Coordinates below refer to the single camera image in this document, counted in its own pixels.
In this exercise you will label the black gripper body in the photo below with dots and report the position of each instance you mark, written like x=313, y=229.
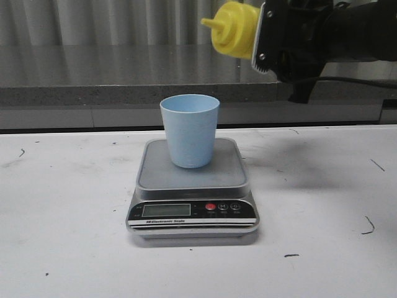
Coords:
x=299, y=61

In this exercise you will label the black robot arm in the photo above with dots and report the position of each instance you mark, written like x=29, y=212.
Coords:
x=361, y=33

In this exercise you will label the silver digital kitchen scale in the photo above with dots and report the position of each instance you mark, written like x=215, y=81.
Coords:
x=173, y=202

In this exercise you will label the grey stone counter shelf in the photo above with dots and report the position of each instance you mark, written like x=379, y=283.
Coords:
x=111, y=87

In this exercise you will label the light blue plastic cup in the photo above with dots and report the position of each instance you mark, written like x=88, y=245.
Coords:
x=190, y=122

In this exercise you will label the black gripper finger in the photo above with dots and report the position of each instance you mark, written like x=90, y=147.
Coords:
x=268, y=39

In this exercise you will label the yellow squeeze bottle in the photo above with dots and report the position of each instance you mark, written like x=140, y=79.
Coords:
x=233, y=29

